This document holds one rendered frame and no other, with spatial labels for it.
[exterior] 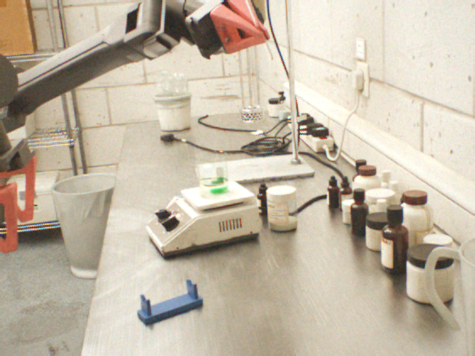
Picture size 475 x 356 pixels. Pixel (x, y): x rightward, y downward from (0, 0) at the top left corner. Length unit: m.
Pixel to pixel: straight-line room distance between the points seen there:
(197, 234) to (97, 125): 2.58
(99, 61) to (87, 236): 1.93
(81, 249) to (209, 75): 1.31
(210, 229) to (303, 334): 0.36
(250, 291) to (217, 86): 2.73
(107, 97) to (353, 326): 2.93
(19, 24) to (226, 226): 2.31
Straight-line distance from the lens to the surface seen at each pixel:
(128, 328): 0.99
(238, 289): 1.06
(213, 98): 3.71
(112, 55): 1.03
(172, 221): 1.21
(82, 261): 3.00
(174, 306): 1.00
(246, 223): 1.23
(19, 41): 3.36
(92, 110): 3.72
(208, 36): 0.88
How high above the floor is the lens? 1.22
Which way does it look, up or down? 16 degrees down
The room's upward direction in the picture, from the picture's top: 4 degrees counter-clockwise
